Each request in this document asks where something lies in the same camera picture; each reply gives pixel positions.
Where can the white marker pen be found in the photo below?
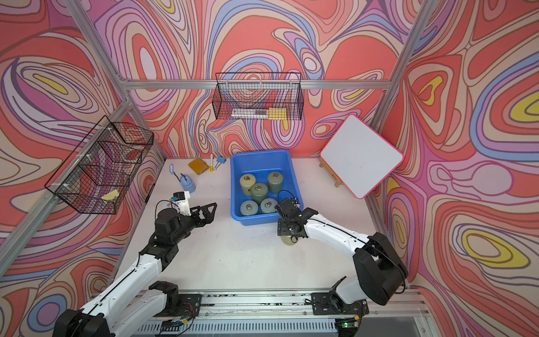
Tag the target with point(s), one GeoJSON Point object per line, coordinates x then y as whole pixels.
{"type": "Point", "coordinates": [211, 162]}

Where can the black wire basket back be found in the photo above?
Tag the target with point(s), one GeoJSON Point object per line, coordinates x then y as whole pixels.
{"type": "Point", "coordinates": [249, 95]}

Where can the black wire basket left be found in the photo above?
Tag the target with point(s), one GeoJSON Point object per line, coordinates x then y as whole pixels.
{"type": "Point", "coordinates": [110, 157]}

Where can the olive green tea canister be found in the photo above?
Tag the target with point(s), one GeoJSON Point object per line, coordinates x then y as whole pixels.
{"type": "Point", "coordinates": [275, 182]}

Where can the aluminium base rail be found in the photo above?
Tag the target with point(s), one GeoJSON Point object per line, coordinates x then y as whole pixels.
{"type": "Point", "coordinates": [287, 312]}

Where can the black wire basket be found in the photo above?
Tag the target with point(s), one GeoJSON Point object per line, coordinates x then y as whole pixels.
{"type": "Point", "coordinates": [249, 95]}
{"type": "Point", "coordinates": [110, 157]}

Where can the pale yellow tea canister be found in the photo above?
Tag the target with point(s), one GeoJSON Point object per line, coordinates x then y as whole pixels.
{"type": "Point", "coordinates": [247, 181]}

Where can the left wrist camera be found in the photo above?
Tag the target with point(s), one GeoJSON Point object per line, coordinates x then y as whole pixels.
{"type": "Point", "coordinates": [180, 202]}

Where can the yellow box in basket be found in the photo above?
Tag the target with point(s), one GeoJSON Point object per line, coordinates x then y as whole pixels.
{"type": "Point", "coordinates": [277, 114]}

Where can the dark green tea canister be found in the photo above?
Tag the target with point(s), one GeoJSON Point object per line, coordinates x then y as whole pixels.
{"type": "Point", "coordinates": [259, 192]}

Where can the yellow sponge in basket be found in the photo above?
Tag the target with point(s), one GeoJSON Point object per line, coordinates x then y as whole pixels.
{"type": "Point", "coordinates": [111, 196]}

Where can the yellow-green tea canister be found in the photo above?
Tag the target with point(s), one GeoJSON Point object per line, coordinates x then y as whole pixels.
{"type": "Point", "coordinates": [289, 240]}

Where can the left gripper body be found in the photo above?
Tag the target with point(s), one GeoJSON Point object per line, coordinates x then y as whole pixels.
{"type": "Point", "coordinates": [198, 223]}

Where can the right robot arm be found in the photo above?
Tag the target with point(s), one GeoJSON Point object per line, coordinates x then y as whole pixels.
{"type": "Point", "coordinates": [380, 271]}

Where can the white board pink frame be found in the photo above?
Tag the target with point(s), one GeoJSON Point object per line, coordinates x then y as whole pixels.
{"type": "Point", "coordinates": [360, 157]}

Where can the blue binder clip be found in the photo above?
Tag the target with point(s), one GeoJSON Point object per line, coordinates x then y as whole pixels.
{"type": "Point", "coordinates": [219, 161]}

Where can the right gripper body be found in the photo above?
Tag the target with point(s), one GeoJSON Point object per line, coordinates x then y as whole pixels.
{"type": "Point", "coordinates": [283, 226]}

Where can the wooden easel stand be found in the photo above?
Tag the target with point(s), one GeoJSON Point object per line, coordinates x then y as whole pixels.
{"type": "Point", "coordinates": [334, 176]}

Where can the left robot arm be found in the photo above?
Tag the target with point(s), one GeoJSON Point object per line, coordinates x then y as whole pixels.
{"type": "Point", "coordinates": [134, 269]}

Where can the yellow sticky note pad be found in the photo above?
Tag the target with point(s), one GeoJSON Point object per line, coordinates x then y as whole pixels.
{"type": "Point", "coordinates": [199, 166]}

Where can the grey-blue tea canister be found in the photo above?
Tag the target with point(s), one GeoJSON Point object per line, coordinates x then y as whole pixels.
{"type": "Point", "coordinates": [249, 208]}
{"type": "Point", "coordinates": [268, 205]}

